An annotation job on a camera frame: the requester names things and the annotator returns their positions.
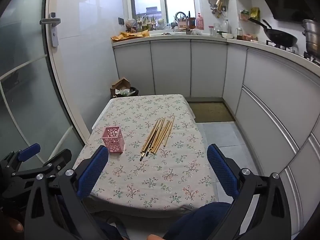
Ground brown floor mat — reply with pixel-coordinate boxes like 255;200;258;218
186;102;235;123

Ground gas stove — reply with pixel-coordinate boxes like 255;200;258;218
265;40;320;65

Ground black wok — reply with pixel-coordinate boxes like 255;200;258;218
248;17;298;47

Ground floral tablecloth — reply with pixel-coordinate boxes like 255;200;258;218
84;94;219;212

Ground black range hood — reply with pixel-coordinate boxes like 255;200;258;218
251;0;320;22

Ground pink detergent bottle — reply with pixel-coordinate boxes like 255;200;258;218
196;12;205;30

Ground yellow paper bags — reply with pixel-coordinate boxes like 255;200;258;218
111;30;150;42

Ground white kitchen countertop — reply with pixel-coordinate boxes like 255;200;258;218
112;34;320;67

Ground bundle of wooden chopsticks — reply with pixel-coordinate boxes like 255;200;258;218
139;116;175;161

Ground person's dark blue pants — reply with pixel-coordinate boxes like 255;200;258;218
96;201;232;240

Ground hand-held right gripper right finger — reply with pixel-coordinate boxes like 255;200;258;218
207;144;292;240

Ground silver door handle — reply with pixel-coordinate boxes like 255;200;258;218
40;12;62;47

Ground potted green plants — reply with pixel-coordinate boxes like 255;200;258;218
136;15;157;32

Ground cardboard box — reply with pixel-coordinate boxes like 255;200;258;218
110;78;130;95

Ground steel stock pot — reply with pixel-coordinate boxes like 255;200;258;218
302;19;320;54

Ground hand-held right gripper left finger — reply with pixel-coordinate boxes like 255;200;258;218
24;145;110;240

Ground pink perforated utensil holder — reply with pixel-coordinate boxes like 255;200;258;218
101;127;125;154

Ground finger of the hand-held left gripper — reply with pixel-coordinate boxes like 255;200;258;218
12;149;72;178
0;143;41;174

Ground frosted glass door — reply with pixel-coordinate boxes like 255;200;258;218
0;0;92;170

